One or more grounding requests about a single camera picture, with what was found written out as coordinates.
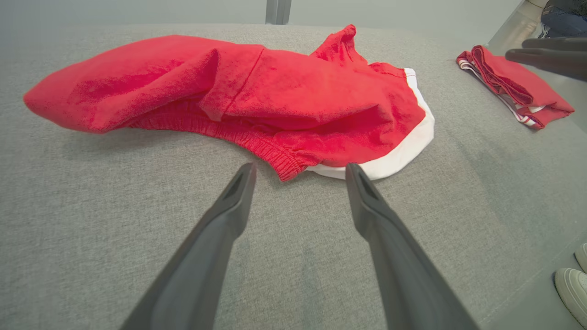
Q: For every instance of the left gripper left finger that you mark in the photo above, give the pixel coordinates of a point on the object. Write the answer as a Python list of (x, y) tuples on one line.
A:
[(202, 275)]

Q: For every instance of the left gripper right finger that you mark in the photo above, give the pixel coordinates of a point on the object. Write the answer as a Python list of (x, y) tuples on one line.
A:
[(403, 284)]

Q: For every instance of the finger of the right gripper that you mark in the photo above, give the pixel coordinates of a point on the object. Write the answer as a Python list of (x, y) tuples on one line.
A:
[(559, 62), (559, 44)]

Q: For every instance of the red shirt with white stripes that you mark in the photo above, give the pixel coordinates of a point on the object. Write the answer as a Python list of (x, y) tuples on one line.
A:
[(518, 82)]

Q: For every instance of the red shorts with white trim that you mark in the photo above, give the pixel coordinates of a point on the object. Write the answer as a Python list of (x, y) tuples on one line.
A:
[(275, 91)]

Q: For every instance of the dark blue denim trousers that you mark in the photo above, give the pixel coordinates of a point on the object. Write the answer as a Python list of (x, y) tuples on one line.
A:
[(566, 20)]

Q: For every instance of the white shoe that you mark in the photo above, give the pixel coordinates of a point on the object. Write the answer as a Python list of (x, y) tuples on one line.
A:
[(582, 256), (573, 291)]

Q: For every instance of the grey metal double post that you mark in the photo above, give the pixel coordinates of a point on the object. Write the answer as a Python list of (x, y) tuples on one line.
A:
[(278, 11)]

